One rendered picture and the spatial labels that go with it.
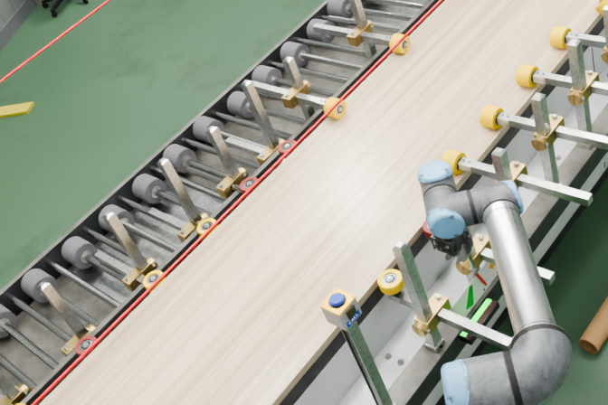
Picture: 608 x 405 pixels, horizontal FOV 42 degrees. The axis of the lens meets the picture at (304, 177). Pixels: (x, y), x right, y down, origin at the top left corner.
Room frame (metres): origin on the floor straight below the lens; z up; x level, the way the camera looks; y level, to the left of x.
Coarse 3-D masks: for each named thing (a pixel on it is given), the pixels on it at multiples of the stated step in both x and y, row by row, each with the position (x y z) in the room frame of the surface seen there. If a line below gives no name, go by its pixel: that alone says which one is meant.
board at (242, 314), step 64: (448, 0) 3.12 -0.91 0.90; (512, 0) 2.91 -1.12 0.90; (576, 0) 2.72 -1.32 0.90; (384, 64) 2.85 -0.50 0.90; (448, 64) 2.66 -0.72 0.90; (512, 64) 2.49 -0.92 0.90; (320, 128) 2.60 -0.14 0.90; (384, 128) 2.44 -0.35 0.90; (448, 128) 2.28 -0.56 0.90; (256, 192) 2.39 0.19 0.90; (320, 192) 2.24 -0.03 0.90; (384, 192) 2.10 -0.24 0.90; (192, 256) 2.19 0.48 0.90; (256, 256) 2.06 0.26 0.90; (320, 256) 1.93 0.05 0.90; (384, 256) 1.81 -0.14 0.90; (128, 320) 2.02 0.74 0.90; (192, 320) 1.89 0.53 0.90; (256, 320) 1.78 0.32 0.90; (320, 320) 1.67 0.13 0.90; (64, 384) 1.86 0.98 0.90; (128, 384) 1.74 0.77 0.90; (192, 384) 1.64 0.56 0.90; (256, 384) 1.54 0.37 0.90
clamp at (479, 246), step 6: (474, 240) 1.75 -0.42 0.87; (486, 240) 1.73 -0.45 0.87; (474, 246) 1.73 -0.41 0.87; (480, 246) 1.72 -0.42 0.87; (486, 246) 1.72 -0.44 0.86; (480, 252) 1.70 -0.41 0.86; (474, 258) 1.68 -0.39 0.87; (480, 258) 1.70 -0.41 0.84; (456, 264) 1.70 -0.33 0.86; (462, 264) 1.68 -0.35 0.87; (468, 264) 1.67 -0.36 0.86; (462, 270) 1.68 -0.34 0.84; (468, 270) 1.66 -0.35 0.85
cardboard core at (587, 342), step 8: (600, 312) 1.88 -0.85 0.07; (592, 320) 1.87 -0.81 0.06; (600, 320) 1.84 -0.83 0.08; (592, 328) 1.82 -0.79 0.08; (600, 328) 1.81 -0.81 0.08; (584, 336) 1.80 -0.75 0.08; (592, 336) 1.79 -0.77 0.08; (600, 336) 1.78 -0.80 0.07; (584, 344) 1.81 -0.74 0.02; (592, 344) 1.80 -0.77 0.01; (600, 344) 1.76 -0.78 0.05; (592, 352) 1.77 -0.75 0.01
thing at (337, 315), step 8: (336, 288) 1.46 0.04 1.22; (328, 296) 1.45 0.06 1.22; (344, 296) 1.43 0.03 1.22; (352, 296) 1.42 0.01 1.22; (328, 304) 1.42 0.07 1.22; (344, 304) 1.40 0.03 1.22; (352, 304) 1.40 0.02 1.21; (328, 312) 1.41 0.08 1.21; (336, 312) 1.39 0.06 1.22; (344, 312) 1.38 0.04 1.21; (360, 312) 1.41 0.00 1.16; (328, 320) 1.42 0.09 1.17; (336, 320) 1.39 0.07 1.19; (344, 320) 1.38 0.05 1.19; (344, 328) 1.38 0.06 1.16
